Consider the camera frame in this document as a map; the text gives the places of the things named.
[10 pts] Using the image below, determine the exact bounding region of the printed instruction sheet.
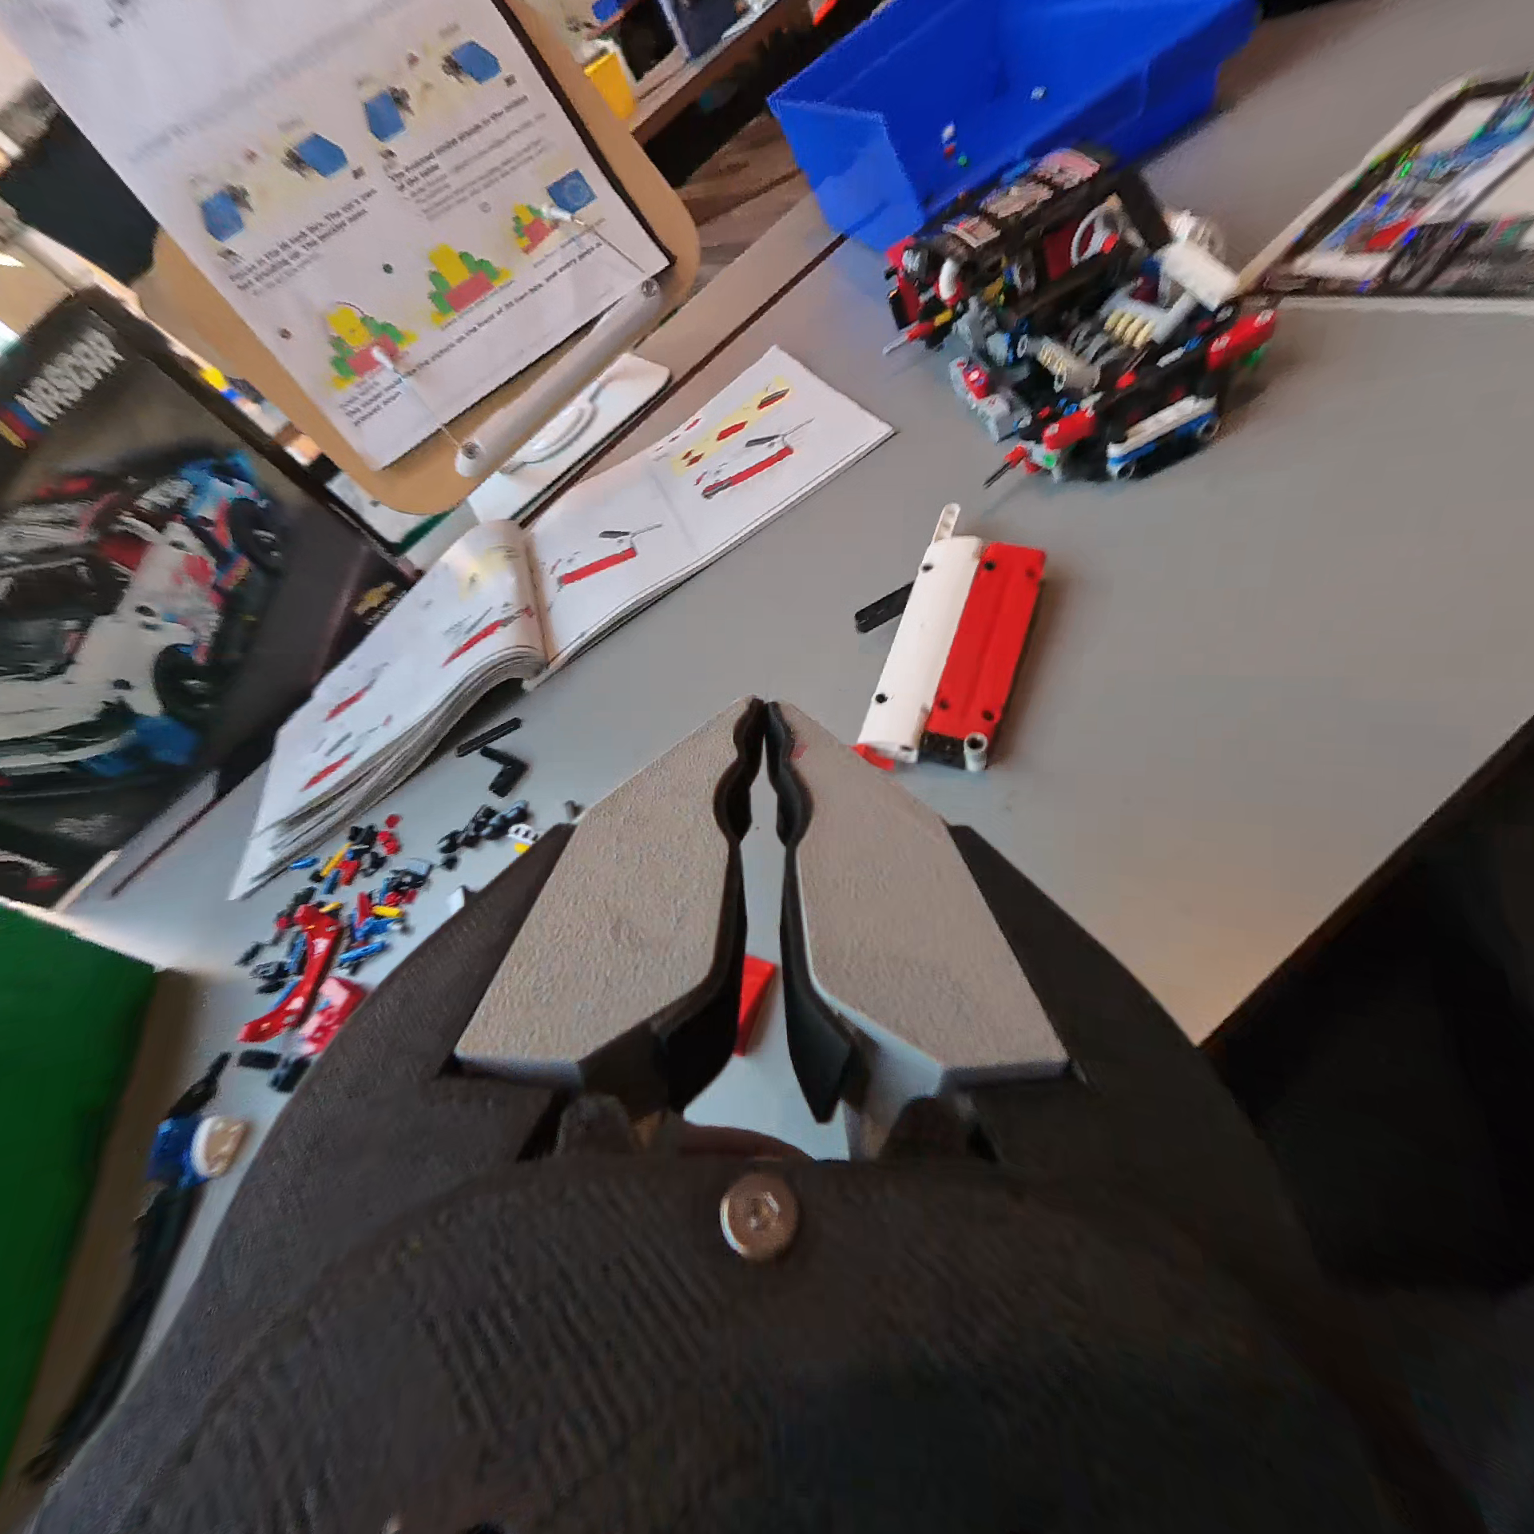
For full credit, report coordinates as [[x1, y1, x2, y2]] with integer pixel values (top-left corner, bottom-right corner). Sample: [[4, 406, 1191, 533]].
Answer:
[[0, 0, 673, 471]]

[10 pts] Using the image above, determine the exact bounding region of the pile of small brick pieces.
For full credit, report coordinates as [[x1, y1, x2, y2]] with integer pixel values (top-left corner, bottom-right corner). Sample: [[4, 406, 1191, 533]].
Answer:
[[236, 716, 589, 1087]]

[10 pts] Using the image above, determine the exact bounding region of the wooden board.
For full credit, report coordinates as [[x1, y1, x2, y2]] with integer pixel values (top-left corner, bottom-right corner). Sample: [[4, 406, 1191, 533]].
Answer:
[[132, 0, 704, 517]]

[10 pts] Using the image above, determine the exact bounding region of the blue plastic bin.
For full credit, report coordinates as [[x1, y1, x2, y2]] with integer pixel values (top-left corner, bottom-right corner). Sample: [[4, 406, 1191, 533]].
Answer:
[[768, 0, 1261, 250]]

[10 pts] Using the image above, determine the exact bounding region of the red and white brick panel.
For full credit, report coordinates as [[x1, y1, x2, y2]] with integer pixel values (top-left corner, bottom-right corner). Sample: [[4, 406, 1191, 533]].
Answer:
[[855, 504, 1049, 773]]

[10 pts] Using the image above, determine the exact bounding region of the open instruction booklet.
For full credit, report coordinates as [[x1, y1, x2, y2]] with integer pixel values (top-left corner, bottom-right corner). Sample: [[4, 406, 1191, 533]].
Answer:
[[231, 345, 897, 902]]

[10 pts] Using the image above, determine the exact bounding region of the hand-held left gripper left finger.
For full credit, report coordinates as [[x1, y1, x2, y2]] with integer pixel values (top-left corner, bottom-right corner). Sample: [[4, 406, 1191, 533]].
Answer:
[[452, 696, 771, 1121]]

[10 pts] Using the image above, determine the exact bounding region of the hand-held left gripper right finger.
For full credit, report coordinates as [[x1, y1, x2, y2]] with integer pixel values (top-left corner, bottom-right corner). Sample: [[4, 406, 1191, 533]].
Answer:
[[766, 701, 1071, 1154]]

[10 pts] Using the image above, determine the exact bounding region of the toy car box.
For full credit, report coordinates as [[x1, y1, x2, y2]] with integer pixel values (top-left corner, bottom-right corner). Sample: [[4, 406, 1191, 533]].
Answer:
[[0, 291, 419, 908]]

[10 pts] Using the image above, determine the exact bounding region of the green baseplate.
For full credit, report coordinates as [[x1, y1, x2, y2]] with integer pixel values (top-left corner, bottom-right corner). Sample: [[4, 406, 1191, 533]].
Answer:
[[0, 904, 161, 1470]]

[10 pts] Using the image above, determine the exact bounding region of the brick-built toy race car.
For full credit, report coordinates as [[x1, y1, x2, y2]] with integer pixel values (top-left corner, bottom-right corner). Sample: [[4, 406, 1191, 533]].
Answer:
[[884, 146, 1281, 484]]

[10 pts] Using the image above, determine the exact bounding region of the holographic sticker sheet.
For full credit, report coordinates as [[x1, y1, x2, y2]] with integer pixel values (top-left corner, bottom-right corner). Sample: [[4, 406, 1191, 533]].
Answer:
[[1235, 71, 1534, 300]]

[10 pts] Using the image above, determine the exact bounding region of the grey desk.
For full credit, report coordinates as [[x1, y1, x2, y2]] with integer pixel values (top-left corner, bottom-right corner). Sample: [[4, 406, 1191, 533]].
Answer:
[[54, 0, 1534, 1439]]

